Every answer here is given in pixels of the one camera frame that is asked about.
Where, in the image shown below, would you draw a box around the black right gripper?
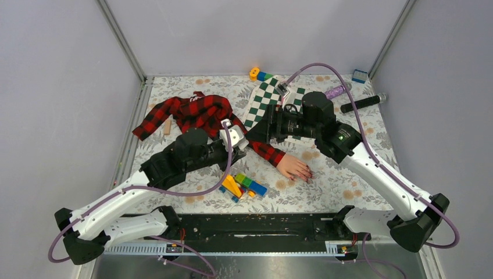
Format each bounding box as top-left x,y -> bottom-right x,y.
244,103 -> 320,143

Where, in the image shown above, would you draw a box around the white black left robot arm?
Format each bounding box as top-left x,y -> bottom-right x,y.
55,125 -> 248,265

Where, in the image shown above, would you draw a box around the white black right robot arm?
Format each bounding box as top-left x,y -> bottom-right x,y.
246,92 -> 449,252

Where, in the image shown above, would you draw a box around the mannequin hand with red nails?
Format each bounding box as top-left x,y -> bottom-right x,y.
276,154 -> 313,182

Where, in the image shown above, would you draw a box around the yellow toy block ramp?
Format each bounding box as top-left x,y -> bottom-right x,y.
218,174 -> 245,203

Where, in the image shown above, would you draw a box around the floral patterned table mat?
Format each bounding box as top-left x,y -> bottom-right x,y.
131,75 -> 398,213

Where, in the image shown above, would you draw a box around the green white checkered board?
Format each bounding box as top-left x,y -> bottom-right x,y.
243,76 -> 317,146

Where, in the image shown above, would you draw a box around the green blue toy bricks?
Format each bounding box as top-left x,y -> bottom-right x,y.
234,173 -> 267,197

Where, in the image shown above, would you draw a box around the red black plaid shirt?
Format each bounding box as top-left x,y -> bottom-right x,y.
132,91 -> 287,167

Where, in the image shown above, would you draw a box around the orange blue green block stack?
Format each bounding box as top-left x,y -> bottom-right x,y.
249,67 -> 273,81

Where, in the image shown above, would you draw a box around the small wooden block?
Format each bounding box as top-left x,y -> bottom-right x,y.
163,119 -> 172,135

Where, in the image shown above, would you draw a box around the purple glitter toy microphone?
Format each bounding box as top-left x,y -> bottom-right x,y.
324,83 -> 352,99

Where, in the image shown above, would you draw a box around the blue toy brick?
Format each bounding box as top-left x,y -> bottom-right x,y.
352,69 -> 369,84

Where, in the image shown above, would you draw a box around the black toy microphone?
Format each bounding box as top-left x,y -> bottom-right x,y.
340,93 -> 387,113

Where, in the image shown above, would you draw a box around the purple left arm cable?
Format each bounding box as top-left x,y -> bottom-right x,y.
48,121 -> 234,264

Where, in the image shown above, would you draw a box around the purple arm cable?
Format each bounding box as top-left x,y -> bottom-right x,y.
48,121 -> 234,264
285,62 -> 461,249

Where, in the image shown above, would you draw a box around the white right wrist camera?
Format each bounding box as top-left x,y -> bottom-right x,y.
274,81 -> 295,108

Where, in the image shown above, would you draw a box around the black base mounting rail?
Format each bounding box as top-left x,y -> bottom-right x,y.
156,206 -> 371,244

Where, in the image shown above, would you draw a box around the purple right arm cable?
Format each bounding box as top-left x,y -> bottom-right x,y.
285,62 -> 461,249

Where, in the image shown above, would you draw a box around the grey slotted cable duct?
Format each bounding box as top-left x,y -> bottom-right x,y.
104,238 -> 358,257

